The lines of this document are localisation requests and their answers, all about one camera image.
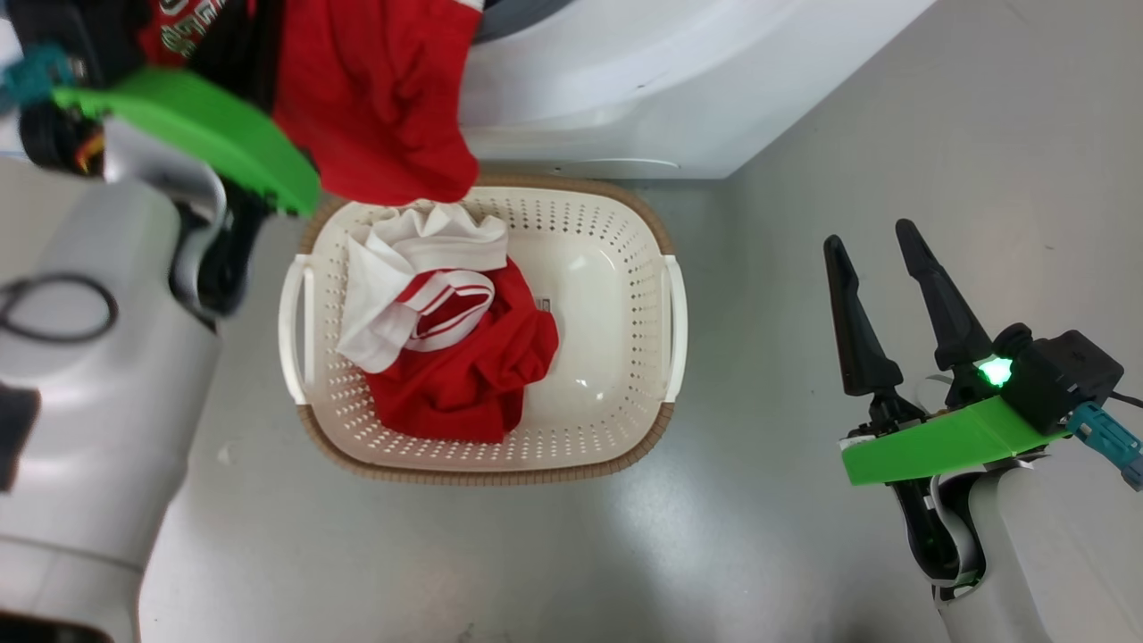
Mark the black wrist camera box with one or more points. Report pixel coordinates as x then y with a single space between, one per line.
1063 375
89 36

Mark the red garment with white trim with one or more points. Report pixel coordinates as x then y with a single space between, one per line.
464 384

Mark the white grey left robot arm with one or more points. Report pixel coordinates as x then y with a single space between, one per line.
89 402

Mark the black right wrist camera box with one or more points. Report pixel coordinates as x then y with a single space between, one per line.
1063 375

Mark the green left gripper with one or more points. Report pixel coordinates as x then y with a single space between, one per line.
196 125

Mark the red jersey with lettering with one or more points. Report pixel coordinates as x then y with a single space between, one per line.
375 89

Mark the grey rubber door gasket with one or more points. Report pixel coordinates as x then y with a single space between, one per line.
518 13

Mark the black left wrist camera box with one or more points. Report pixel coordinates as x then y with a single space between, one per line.
89 36

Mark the cream perforated basket brown rim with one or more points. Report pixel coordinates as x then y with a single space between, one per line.
607 313

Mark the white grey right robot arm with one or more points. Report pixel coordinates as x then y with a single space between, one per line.
1027 554

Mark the white front-load washing machine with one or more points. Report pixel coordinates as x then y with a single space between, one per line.
670 89

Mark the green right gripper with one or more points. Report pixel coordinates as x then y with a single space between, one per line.
946 446

